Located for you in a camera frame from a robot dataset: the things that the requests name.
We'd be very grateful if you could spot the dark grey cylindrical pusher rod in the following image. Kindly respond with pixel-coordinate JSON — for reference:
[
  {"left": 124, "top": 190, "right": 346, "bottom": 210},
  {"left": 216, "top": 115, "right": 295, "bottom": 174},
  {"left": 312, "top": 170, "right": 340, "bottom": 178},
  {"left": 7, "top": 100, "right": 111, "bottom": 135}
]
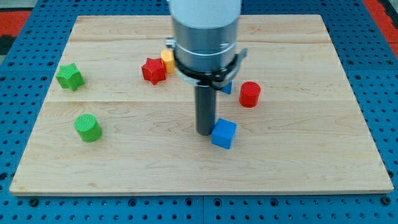
[{"left": 194, "top": 86, "right": 216, "bottom": 136}]

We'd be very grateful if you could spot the red star block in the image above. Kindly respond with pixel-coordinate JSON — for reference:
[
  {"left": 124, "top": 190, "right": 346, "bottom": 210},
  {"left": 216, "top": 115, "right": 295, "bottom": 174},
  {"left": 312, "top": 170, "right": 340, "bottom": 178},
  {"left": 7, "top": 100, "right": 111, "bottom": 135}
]
[{"left": 141, "top": 58, "right": 166, "bottom": 85}]

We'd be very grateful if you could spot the green cylinder block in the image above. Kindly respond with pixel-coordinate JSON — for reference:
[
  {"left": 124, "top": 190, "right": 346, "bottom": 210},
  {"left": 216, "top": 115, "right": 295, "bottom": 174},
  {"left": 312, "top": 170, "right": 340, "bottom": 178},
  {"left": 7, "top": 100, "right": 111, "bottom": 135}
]
[{"left": 74, "top": 114, "right": 102, "bottom": 142}]

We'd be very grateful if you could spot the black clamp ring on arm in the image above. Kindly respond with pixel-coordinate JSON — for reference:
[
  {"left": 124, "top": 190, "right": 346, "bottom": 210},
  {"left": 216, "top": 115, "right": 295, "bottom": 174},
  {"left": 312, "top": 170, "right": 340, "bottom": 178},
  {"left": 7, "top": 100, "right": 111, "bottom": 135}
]
[{"left": 173, "top": 48, "right": 249, "bottom": 91}]

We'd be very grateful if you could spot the green star block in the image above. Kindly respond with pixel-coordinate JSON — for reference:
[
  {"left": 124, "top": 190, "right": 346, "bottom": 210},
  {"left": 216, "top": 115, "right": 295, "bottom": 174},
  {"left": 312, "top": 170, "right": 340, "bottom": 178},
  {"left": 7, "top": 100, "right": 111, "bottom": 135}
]
[{"left": 55, "top": 63, "right": 85, "bottom": 91}]

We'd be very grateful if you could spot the wooden board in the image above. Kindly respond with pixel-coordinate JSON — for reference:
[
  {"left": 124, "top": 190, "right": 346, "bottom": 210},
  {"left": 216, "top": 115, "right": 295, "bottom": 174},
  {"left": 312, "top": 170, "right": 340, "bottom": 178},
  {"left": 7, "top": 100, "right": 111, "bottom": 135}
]
[{"left": 9, "top": 14, "right": 394, "bottom": 196}]

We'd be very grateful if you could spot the blue cube block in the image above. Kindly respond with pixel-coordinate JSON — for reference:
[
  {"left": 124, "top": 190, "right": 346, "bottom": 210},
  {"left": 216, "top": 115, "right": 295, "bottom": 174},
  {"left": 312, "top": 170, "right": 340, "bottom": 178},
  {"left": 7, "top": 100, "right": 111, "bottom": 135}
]
[{"left": 211, "top": 118, "right": 237, "bottom": 149}]

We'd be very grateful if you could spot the small blue block behind arm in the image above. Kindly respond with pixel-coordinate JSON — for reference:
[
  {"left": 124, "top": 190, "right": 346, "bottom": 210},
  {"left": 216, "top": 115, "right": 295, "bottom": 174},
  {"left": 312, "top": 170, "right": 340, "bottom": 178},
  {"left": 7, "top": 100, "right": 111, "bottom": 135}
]
[{"left": 220, "top": 81, "right": 233, "bottom": 95}]

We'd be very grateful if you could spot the red cylinder block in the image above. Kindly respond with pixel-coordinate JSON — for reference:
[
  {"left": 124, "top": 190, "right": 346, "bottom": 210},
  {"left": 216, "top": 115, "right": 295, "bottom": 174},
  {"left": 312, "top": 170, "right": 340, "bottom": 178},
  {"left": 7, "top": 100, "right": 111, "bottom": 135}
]
[{"left": 239, "top": 82, "right": 261, "bottom": 108}]

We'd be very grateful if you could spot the yellow block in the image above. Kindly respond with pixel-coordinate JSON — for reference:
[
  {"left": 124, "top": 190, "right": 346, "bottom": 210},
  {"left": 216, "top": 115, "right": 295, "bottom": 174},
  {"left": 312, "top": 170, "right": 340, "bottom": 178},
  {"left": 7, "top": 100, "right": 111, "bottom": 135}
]
[{"left": 160, "top": 50, "right": 175, "bottom": 73}]

